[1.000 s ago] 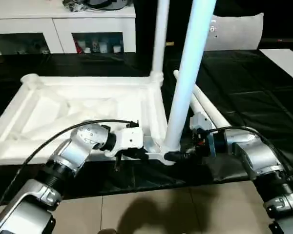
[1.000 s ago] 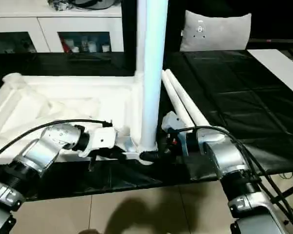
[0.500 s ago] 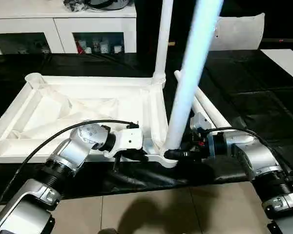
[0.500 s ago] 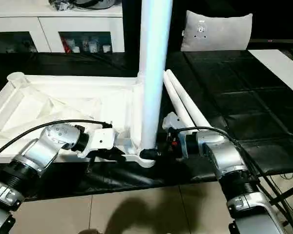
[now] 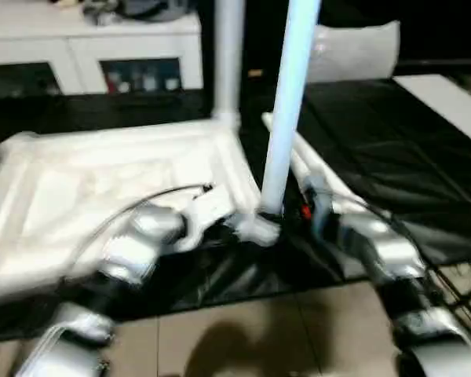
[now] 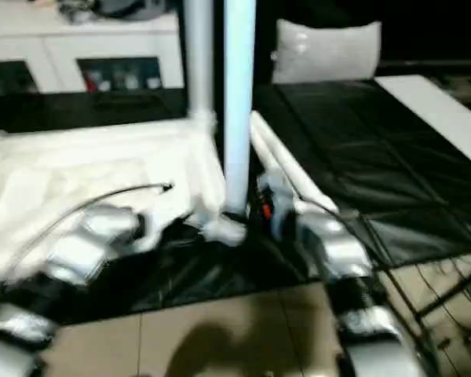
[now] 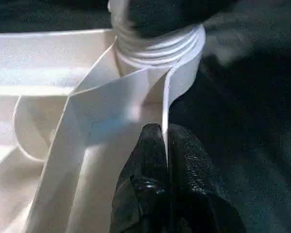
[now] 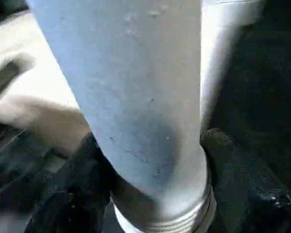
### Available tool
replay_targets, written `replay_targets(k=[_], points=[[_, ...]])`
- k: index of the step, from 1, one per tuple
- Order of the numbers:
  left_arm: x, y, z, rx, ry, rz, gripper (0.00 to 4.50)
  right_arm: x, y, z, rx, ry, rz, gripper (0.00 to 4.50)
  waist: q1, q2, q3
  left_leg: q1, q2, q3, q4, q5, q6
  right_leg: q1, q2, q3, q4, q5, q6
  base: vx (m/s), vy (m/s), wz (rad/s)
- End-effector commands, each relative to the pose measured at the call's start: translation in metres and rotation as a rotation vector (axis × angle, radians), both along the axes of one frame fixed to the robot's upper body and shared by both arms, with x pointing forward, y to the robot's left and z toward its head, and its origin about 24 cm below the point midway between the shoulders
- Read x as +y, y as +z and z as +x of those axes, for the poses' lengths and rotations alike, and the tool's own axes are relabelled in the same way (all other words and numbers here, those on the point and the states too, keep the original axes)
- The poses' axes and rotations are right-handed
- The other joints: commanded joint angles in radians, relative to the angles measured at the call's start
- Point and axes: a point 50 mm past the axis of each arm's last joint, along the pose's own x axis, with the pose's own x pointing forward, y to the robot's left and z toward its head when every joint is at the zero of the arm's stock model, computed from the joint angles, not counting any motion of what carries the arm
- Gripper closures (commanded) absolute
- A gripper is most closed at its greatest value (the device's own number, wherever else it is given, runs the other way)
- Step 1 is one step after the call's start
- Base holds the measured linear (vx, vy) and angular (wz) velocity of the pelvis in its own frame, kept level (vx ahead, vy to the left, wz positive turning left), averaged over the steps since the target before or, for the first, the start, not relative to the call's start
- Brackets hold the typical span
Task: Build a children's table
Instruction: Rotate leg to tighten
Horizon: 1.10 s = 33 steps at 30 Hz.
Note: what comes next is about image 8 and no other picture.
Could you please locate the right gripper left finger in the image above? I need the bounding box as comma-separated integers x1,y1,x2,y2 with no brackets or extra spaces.
24,132,118,233

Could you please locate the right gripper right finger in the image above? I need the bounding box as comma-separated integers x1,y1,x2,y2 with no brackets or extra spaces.
200,128,291,233

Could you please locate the white plastic table leg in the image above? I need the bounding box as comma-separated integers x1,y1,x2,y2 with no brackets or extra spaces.
200,0,267,134
25,0,218,233

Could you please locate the white plastic table top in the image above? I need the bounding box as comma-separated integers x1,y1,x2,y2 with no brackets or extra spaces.
0,10,92,155

